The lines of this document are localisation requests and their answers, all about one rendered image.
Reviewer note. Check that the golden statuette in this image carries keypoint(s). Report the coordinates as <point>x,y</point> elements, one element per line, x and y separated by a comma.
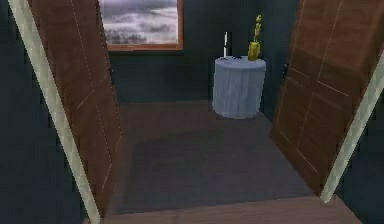
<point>254,50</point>

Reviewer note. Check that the wood framed cloudy picture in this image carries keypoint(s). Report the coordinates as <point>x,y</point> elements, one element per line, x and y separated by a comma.
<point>141,21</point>

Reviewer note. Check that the small dark flat object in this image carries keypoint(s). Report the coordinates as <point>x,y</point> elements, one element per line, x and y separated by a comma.
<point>236,57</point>

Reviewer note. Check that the round pale blue draped table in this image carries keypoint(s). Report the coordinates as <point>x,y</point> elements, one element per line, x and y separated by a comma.
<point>238,88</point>

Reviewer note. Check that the white candle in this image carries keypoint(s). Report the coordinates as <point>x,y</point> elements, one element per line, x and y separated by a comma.
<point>225,43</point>

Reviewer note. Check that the brown wooden room door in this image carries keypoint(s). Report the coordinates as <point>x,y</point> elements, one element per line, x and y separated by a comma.
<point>320,90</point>
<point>83,83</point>

